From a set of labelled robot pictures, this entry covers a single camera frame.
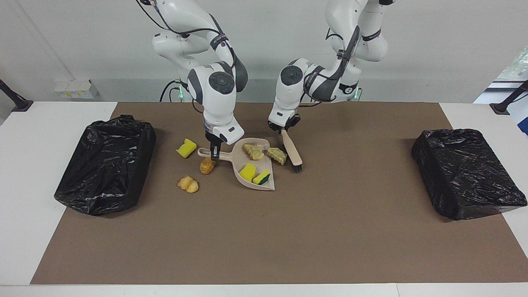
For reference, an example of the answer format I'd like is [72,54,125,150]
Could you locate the beige hand brush black bristles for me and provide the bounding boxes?
[281,129,303,173]

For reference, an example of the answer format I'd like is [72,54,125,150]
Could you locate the beige bread chunk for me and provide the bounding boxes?
[266,147,288,165]
[243,143,265,160]

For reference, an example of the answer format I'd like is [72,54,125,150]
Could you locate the yellow sponge piece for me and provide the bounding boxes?
[239,163,257,182]
[176,138,198,159]

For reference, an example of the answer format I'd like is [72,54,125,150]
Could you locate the beige plastic dustpan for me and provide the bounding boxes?
[197,137,276,191]

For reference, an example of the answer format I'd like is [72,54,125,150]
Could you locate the open black bag-lined trash bin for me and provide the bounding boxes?
[54,115,157,216]

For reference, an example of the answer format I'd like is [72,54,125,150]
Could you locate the black bag-covered trash bin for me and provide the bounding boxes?
[411,129,528,221]

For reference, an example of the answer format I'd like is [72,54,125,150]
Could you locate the small golden croissant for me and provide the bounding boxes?
[177,176,199,193]

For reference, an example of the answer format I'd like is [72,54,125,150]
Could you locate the brown table mat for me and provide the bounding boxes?
[30,102,528,285]

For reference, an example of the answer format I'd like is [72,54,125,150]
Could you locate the white box yellow labels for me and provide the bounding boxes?
[54,78,99,99]

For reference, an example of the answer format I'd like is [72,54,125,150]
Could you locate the black stand foot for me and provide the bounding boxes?
[490,80,528,115]
[0,80,34,113]

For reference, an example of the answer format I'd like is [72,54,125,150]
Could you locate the blue board edge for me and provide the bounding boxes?
[507,94,528,137]

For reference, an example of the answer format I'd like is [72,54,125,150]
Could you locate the black right base cable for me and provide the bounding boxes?
[160,80,182,102]

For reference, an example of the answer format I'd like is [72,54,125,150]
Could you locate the window with dark frame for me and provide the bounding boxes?
[497,45,528,83]

